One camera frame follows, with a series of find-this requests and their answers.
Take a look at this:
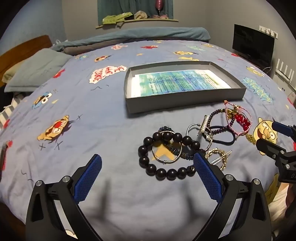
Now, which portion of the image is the wooden headboard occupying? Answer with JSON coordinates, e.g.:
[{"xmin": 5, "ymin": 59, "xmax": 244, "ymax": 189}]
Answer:
[{"xmin": 0, "ymin": 35, "xmax": 53, "ymax": 88}]

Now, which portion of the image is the striped cartoon pillow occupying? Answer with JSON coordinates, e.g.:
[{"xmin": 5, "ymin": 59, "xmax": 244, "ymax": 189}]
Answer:
[{"xmin": 0, "ymin": 92, "xmax": 25, "ymax": 131}]

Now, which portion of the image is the wooden window shelf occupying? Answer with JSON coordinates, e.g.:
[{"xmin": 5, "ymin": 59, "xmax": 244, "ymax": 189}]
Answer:
[{"xmin": 95, "ymin": 18, "xmax": 179, "ymax": 29}]

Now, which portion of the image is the blue cartoon printed blanket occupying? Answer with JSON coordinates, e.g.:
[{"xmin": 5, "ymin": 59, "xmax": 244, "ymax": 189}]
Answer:
[{"xmin": 0, "ymin": 39, "xmax": 296, "ymax": 232}]

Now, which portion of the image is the dark blue beaded bracelet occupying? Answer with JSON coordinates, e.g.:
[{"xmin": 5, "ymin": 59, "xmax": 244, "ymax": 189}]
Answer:
[{"xmin": 158, "ymin": 126, "xmax": 193, "ymax": 161}]

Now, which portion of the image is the printed paper sheet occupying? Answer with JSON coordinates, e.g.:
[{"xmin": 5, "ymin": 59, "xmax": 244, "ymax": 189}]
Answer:
[{"xmin": 132, "ymin": 69, "xmax": 232, "ymax": 98}]

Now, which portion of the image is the teal curtain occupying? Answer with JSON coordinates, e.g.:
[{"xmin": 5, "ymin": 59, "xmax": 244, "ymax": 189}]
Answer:
[{"xmin": 97, "ymin": 0, "xmax": 174, "ymax": 25}]

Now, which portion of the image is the white rack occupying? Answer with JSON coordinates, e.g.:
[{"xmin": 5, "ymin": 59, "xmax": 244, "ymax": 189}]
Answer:
[{"xmin": 275, "ymin": 59, "xmax": 296, "ymax": 82}]

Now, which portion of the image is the purple bead bracelet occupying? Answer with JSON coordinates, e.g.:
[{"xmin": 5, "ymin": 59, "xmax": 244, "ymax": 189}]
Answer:
[{"xmin": 209, "ymin": 109, "xmax": 232, "ymax": 136}]

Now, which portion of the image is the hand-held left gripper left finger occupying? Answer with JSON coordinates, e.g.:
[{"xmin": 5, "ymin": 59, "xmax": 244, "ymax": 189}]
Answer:
[{"xmin": 25, "ymin": 153, "xmax": 103, "ymax": 241}]

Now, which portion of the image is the shallow grey cardboard box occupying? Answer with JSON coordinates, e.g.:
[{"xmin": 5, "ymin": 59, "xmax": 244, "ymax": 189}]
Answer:
[{"xmin": 124, "ymin": 61, "xmax": 247, "ymax": 114}]

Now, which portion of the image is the large black bead bracelet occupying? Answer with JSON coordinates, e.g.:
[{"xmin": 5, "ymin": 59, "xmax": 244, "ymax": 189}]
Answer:
[{"xmin": 138, "ymin": 132, "xmax": 206, "ymax": 181}]

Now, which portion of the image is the black hair tie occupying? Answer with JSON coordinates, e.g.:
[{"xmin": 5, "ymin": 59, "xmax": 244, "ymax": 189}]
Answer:
[{"xmin": 208, "ymin": 125, "xmax": 236, "ymax": 146}]

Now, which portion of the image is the gold bead toggle bracelet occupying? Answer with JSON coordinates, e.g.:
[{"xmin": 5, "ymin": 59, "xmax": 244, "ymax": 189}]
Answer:
[{"xmin": 205, "ymin": 148, "xmax": 233, "ymax": 171}]

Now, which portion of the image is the red bead gold bracelet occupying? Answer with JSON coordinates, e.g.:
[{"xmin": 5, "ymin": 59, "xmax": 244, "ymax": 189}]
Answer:
[{"xmin": 225, "ymin": 107, "xmax": 256, "ymax": 145}]

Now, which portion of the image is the beige pillow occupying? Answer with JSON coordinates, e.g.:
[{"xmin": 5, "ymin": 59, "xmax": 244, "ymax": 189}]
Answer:
[{"xmin": 2, "ymin": 67, "xmax": 17, "ymax": 83}]

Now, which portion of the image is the grey folded blanket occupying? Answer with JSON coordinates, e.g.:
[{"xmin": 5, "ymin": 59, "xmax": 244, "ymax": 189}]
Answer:
[
  {"xmin": 63, "ymin": 44, "xmax": 99, "ymax": 56},
  {"xmin": 50, "ymin": 27, "xmax": 211, "ymax": 55}
]

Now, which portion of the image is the grey pillow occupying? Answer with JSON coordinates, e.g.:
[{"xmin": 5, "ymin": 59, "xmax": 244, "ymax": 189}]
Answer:
[{"xmin": 4, "ymin": 49, "xmax": 70, "ymax": 93}]

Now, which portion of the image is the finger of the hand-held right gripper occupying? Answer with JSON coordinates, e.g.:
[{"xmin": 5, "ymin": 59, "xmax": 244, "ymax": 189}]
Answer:
[
  {"xmin": 272, "ymin": 120, "xmax": 296, "ymax": 138},
  {"xmin": 256, "ymin": 138, "xmax": 288, "ymax": 161}
]

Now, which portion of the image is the pink cord bracelet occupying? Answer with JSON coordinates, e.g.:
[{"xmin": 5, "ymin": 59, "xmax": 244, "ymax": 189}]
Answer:
[{"xmin": 223, "ymin": 100, "xmax": 252, "ymax": 135}]

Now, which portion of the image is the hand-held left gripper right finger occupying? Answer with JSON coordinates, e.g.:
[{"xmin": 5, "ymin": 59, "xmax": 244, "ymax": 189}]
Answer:
[{"xmin": 193, "ymin": 153, "xmax": 271, "ymax": 241}]

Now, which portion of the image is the thin silver bangle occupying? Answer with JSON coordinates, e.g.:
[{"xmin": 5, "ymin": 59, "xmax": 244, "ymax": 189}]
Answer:
[{"xmin": 152, "ymin": 131, "xmax": 183, "ymax": 164}]

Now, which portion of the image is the silver ring pearl bar bracelet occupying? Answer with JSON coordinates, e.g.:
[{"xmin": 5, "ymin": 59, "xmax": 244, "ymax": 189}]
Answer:
[{"xmin": 186, "ymin": 115, "xmax": 213, "ymax": 152}]

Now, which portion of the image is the black flat screen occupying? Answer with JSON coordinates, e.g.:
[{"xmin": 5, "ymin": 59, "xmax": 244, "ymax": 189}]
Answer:
[{"xmin": 232, "ymin": 24, "xmax": 275, "ymax": 68}]

